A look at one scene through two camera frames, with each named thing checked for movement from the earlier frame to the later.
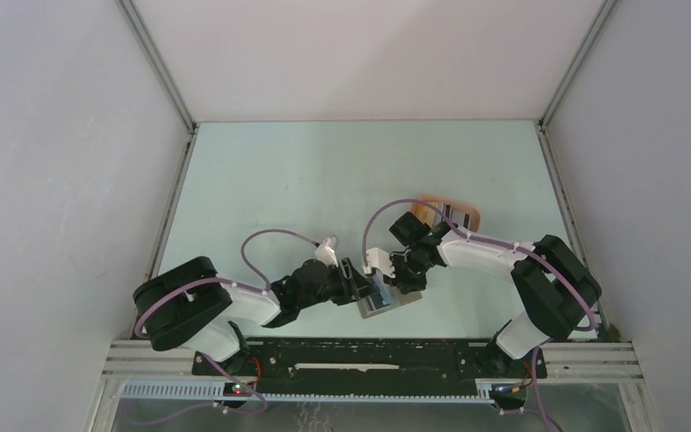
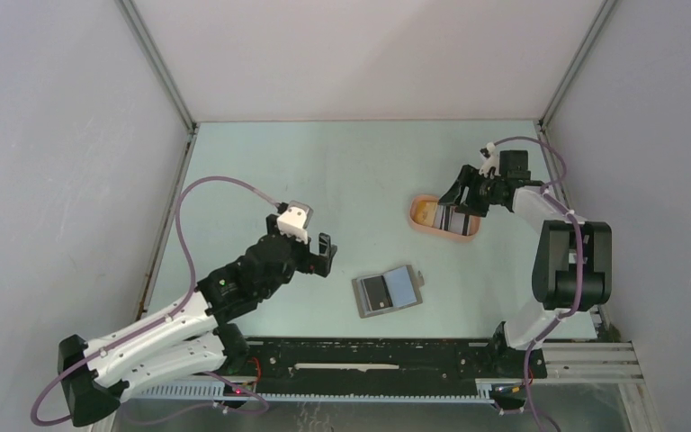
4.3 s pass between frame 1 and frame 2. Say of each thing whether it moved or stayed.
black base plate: stayed
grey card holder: stayed
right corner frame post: stayed
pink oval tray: stayed
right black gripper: moved
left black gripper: moved
